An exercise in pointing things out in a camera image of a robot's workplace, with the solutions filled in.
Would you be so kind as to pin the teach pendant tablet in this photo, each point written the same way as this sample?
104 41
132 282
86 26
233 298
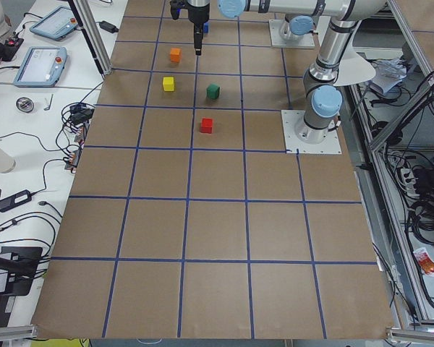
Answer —
41 67
56 25

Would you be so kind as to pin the black monitor stand base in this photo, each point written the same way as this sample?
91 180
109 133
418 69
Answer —
18 267

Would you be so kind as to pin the red snack packet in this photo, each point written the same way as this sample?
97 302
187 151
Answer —
424 261

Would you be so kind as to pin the near teach pendant tablet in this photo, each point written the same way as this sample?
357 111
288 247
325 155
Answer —
41 67

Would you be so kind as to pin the green wooden block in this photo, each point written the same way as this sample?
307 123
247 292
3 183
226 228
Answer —
213 91

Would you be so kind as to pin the round metal tin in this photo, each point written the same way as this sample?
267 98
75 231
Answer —
24 104

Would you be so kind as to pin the brown paper mat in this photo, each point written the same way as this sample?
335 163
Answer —
172 233

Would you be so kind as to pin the far teach pendant tablet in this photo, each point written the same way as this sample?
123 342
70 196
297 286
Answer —
56 25

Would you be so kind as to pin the black red joystick box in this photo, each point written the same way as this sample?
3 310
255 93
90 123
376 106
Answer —
9 48

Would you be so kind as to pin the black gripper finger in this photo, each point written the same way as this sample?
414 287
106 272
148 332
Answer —
198 39

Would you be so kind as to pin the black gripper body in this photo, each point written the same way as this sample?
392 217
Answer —
197 14

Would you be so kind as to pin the white power strip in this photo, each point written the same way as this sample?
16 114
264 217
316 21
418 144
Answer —
407 179

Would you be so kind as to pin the aluminium frame post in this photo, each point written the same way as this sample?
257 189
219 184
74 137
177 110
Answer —
84 17

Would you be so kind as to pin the small black adapter top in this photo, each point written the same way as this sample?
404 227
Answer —
108 27

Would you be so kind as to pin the black power adapter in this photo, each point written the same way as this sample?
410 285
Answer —
15 200

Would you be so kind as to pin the silver allen key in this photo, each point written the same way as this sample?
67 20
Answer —
48 102

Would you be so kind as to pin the red wooden block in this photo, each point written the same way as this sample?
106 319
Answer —
206 126

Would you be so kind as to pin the orange wooden block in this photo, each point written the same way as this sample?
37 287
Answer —
175 55

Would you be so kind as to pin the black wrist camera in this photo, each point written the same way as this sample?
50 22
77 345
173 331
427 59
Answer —
175 7

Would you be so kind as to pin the yellow wooden block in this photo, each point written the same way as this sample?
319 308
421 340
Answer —
168 84

